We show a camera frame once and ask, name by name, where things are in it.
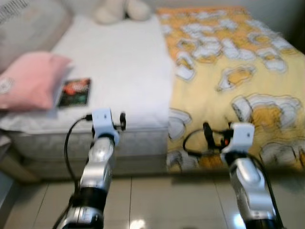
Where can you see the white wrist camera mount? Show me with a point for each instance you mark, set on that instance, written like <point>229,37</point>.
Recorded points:
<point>104,121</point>
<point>240,136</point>

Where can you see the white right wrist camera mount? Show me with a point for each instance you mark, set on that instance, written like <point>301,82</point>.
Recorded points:
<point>240,136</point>

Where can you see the white quilted mattress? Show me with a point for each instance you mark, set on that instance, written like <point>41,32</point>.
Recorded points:
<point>119,62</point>

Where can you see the pink cartoon print pillow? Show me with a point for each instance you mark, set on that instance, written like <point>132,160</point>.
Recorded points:
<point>33,81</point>

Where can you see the cream plush toy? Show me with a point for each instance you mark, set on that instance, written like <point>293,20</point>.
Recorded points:
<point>112,12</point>

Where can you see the grey ornament print headboard cushion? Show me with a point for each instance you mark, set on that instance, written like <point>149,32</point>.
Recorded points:
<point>33,28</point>

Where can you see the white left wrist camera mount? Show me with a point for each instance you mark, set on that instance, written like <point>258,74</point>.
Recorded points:
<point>104,121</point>

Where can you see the yellow cartoon print blanket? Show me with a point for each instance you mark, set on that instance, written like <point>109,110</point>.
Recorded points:
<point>228,47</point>

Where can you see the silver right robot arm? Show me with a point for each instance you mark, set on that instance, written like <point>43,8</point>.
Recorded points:
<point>248,186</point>

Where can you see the dark red-green cover book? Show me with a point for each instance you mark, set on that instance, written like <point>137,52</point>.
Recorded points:
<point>75,93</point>

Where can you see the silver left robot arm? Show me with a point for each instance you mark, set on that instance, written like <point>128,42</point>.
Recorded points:
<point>97,162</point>

